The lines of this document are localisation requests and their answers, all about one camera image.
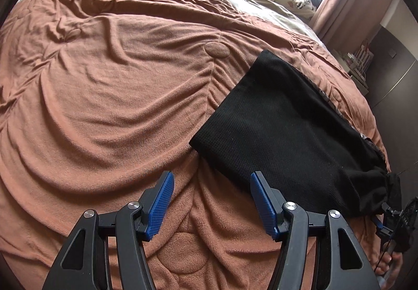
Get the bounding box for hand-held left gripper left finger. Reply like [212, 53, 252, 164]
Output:
[42, 171, 175, 290]

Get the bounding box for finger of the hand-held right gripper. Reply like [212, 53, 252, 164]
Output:
[372, 203, 398, 240]

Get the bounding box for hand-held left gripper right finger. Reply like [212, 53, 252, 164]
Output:
[250, 171, 381, 290]

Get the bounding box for black pants with patterned waistband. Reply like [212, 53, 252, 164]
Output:
[189, 49, 402, 219]

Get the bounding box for person's right hand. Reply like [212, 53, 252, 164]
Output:
[375, 249, 405, 290]

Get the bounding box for brown fleece blanket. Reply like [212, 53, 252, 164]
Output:
[0, 0, 391, 290]

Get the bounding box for dark wardrobe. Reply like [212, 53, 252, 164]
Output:
[366, 0, 418, 186]

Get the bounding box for stack of books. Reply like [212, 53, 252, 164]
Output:
[340, 42, 374, 88]

